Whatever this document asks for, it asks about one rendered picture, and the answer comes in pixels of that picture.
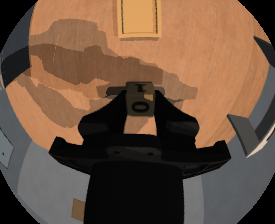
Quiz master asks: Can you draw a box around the tan calendar cube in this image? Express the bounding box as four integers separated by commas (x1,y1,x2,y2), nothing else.
125,83,155,117

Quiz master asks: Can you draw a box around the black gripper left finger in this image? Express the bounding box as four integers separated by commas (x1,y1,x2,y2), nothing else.
77,90,128,148

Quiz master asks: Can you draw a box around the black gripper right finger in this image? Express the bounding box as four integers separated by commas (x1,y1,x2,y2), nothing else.
154,90,200,152

